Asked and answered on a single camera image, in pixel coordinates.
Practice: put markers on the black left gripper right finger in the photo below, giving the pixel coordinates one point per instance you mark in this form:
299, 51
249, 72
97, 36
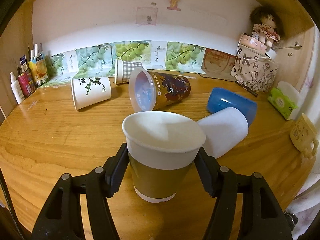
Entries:
261, 217

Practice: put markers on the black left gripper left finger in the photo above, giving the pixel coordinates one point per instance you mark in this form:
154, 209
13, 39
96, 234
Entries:
60, 217

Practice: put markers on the brown sleeve paper cup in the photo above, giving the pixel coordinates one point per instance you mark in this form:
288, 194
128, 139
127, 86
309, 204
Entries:
162, 147

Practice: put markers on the white plastic cup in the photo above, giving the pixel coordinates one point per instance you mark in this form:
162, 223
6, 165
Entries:
224, 130

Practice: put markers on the blue plastic cup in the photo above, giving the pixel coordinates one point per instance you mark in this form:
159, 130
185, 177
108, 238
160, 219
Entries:
221, 98

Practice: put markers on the panda print paper cup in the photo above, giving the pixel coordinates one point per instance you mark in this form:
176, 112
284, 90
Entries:
90, 90

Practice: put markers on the brown printed plastic cup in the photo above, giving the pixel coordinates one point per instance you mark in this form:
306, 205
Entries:
151, 91

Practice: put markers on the grey checked paper cup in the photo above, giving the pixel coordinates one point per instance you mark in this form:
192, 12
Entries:
124, 69

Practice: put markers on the beige ceramic mug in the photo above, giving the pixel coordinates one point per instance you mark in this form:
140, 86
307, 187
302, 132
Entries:
304, 137

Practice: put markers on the green tissue pack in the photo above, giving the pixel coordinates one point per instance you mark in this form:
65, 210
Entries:
282, 103

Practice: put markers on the brown pen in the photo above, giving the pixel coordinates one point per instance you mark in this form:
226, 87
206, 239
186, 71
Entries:
246, 88

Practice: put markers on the white lotion bottle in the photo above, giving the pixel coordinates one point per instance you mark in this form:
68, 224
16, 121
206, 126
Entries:
16, 89

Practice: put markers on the red canister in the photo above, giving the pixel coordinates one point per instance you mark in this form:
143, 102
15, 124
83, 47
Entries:
26, 82

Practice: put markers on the letter print fabric bag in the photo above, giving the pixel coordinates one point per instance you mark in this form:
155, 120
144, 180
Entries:
254, 70

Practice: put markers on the yellow snack packet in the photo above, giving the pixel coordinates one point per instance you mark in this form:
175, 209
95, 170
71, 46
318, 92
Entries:
38, 70

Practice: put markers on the green grape picture board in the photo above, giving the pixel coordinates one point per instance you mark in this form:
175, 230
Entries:
100, 60

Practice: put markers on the pink round box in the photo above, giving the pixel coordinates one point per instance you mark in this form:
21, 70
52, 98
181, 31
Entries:
256, 45

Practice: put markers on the brown haired rag doll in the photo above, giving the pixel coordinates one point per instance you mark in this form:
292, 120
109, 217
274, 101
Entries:
267, 26

